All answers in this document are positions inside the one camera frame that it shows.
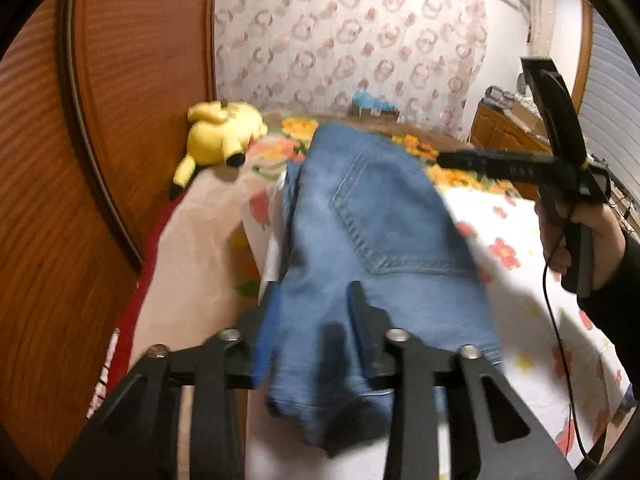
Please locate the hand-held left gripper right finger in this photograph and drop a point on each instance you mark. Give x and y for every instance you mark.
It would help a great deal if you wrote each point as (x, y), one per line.
(370, 340)

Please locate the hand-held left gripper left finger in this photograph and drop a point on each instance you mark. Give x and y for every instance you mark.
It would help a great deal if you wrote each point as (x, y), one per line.
(210, 390)

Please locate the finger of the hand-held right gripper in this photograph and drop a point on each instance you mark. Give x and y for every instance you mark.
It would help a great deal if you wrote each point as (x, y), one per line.
(490, 164)

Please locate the blue denim pants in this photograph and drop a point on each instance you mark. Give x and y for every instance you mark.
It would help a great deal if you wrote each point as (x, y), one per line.
(375, 210)

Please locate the person's right forearm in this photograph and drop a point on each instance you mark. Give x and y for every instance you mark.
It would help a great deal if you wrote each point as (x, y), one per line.
(615, 320)

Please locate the person's right hand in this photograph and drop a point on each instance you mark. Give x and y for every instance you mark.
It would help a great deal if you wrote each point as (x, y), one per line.
(607, 240)

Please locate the cardboard box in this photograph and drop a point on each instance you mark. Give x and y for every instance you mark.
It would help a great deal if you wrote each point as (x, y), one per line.
(527, 115)

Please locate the wooden sideboard cabinet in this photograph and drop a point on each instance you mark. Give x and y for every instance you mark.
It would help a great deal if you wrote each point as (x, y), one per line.
(500, 127)

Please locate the grey window blind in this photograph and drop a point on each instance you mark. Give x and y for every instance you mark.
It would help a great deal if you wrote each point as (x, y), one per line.
(612, 100)

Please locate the purple storage case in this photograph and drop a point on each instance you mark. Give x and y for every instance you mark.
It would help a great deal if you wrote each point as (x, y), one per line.
(499, 96)

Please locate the cream window curtain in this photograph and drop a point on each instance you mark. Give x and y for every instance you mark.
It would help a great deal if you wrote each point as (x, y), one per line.
(540, 15)

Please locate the white floral bed sheet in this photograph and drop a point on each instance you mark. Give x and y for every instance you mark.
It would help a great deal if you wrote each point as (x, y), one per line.
(525, 280)

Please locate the beige mattress pad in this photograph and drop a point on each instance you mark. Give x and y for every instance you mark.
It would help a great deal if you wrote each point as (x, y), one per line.
(200, 260)

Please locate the blue item on box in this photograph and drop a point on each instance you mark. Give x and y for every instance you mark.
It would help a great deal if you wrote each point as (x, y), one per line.
(372, 104)

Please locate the red blanket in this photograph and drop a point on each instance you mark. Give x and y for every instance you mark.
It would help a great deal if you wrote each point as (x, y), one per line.
(145, 270)

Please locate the colourful floral blanket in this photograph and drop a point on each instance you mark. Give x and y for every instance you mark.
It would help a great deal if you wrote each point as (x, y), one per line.
(295, 130)

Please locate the yellow plush toy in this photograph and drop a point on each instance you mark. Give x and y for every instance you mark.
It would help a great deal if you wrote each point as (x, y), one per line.
(220, 132)

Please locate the wooden louvred wardrobe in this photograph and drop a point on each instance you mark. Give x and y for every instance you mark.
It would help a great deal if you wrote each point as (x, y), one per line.
(100, 135)

